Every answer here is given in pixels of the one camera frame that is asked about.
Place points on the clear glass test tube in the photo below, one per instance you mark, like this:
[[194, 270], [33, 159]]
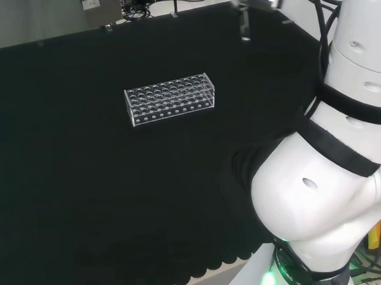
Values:
[[245, 26]]

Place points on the clear plastic test tube rack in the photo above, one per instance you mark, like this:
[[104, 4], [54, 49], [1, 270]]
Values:
[[170, 99]]

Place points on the clear cloth clip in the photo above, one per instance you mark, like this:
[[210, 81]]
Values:
[[174, 14], [107, 28], [288, 22]]

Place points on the black tripod pole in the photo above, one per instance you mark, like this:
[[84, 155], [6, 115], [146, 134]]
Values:
[[175, 1]]

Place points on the grey metal cabinet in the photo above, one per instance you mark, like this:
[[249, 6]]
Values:
[[100, 8]]

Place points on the black bench cloth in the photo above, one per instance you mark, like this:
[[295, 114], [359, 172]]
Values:
[[116, 184]]

